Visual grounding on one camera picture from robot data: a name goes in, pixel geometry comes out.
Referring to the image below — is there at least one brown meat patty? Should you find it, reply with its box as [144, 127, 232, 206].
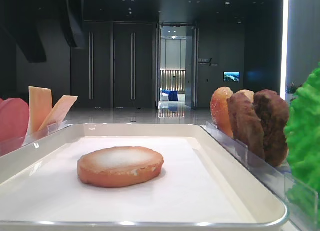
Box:
[227, 92, 266, 160]
[253, 89, 289, 167]

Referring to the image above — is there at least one small wall display screen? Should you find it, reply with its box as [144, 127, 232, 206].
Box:
[223, 72, 240, 82]

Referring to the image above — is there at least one clear acrylic holder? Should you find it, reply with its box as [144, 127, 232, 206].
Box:
[0, 120, 70, 156]
[204, 121, 320, 231]

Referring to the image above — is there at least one blue sofa in hallway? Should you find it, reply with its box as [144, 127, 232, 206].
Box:
[162, 89, 179, 102]

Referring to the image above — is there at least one left dark door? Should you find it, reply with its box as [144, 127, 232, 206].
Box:
[70, 22, 111, 109]

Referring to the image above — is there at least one potted plant by window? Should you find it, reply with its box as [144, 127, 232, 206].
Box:
[285, 82, 299, 94]

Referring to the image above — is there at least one upright orange cheese slice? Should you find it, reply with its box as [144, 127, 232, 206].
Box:
[28, 86, 53, 134]

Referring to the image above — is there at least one rear brown meat patty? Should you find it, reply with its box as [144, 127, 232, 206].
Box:
[253, 89, 289, 167]

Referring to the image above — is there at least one golden bread bun slice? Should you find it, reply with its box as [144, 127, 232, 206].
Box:
[210, 87, 233, 138]

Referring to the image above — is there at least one green lettuce leaf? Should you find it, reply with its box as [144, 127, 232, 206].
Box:
[284, 67, 320, 223]

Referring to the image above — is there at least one right dark door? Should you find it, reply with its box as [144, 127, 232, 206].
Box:
[113, 23, 154, 109]

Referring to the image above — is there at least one round bread slice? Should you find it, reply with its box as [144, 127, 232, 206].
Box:
[77, 146, 164, 188]

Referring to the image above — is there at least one tan bun behind patties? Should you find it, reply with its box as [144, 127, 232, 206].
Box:
[237, 89, 255, 103]

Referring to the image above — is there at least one dark door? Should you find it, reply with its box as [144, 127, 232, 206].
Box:
[70, 22, 111, 109]
[113, 23, 154, 109]

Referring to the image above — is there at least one right clear acrylic holder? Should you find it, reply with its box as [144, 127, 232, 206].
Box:
[204, 121, 320, 231]

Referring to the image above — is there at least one white rectangular serving tray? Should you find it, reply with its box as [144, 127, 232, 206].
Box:
[0, 124, 289, 231]

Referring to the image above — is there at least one front brown meat patty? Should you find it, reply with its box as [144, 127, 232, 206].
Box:
[227, 92, 266, 160]

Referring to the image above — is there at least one left clear acrylic holder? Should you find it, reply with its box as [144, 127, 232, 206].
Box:
[0, 120, 70, 156]

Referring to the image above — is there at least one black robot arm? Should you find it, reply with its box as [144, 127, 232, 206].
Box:
[0, 0, 85, 63]

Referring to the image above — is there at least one leaning orange cheese slice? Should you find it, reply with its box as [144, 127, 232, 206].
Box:
[38, 95, 78, 131]

